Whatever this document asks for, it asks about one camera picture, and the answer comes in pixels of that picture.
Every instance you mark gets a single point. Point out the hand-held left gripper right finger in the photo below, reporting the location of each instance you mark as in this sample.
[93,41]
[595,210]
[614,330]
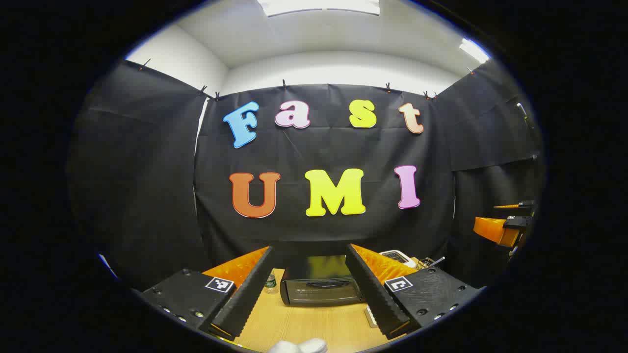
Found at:
[370,289]

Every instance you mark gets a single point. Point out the ceiling light panel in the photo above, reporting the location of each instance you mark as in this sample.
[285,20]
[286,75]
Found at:
[473,50]
[319,6]

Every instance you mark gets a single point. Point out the white toaster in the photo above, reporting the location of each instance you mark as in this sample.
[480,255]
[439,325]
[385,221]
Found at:
[396,257]

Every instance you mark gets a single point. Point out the clear water bottle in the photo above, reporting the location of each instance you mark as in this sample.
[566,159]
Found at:
[271,283]

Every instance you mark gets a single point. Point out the metal utensil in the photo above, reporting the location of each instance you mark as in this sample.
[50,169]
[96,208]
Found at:
[437,261]

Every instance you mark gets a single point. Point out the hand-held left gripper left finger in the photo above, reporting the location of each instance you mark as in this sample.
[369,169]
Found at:
[252,289]

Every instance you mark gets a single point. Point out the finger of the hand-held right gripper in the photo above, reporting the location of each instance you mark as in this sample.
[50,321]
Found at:
[525,208]
[495,230]

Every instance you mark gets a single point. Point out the black electric oven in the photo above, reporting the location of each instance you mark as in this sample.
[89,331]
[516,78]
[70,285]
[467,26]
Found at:
[314,287]

